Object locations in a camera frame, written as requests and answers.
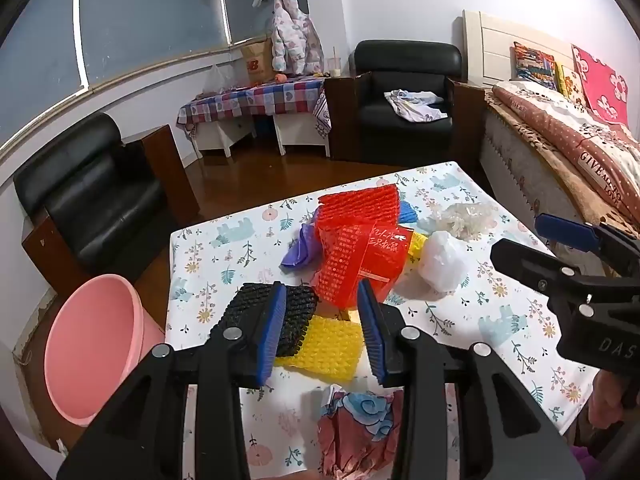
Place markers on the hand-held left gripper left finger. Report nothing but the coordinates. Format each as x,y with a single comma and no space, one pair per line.
272,330

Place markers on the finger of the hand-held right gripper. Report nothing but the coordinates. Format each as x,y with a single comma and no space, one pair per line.
565,232
530,265

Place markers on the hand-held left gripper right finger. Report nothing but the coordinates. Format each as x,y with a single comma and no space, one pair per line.
372,330

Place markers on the black foam net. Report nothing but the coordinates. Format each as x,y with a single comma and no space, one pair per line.
300,315

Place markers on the yellow foam net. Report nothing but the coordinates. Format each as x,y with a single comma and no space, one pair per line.
325,350

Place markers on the red printed plastic bag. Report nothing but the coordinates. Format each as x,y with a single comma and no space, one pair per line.
350,260

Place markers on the purple plastic bag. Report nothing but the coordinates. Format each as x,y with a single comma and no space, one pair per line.
300,252

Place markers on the white plastic bag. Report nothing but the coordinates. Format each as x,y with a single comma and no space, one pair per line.
442,260

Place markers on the floral paper wrapper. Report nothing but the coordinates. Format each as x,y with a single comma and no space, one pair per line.
360,425

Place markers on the blue plastic scrap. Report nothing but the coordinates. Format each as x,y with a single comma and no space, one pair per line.
407,212

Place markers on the red foam net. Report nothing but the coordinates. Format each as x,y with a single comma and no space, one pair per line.
360,205

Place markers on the pink plastic bucket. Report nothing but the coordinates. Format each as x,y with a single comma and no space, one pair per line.
90,350

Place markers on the person's right hand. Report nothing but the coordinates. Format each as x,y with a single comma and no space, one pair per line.
602,410

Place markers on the bed with pillows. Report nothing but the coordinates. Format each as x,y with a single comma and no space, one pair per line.
555,170

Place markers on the crumpled clear plastic wrap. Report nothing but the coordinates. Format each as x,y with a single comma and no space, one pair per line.
465,220

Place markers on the yellow plastic bag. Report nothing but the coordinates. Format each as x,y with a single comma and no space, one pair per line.
417,247

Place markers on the bed mattress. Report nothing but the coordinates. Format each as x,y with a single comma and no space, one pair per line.
505,160

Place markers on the pink dotted quilt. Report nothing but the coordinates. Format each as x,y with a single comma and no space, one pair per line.
565,130

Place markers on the person's purple clothing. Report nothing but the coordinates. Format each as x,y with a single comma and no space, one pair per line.
610,462

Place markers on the yellow pillow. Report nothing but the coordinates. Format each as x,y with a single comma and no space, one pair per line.
570,82

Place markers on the pink flower print pillow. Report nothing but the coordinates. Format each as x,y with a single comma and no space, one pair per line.
600,85

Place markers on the colourful patterned pillow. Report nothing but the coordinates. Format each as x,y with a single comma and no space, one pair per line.
535,65

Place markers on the pale clothes on armchair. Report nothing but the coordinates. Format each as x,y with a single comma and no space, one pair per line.
415,105

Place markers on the white wooden headboard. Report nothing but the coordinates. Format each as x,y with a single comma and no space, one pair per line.
490,50

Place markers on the white low cabinet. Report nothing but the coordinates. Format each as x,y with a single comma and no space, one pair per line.
220,132

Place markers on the black armchair with wooden sides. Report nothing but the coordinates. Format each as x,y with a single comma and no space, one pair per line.
400,60
100,185

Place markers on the side table with checkered cloth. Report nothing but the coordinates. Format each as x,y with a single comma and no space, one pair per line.
250,100

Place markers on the clear plastic bag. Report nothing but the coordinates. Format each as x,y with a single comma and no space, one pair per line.
216,80

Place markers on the drink cup with straw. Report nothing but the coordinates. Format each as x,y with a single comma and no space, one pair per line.
334,65

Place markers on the brown paper bag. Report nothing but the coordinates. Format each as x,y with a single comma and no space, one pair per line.
255,60

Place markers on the pale floral padded jacket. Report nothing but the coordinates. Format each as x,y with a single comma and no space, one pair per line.
295,35

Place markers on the large window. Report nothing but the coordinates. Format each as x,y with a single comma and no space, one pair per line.
150,10

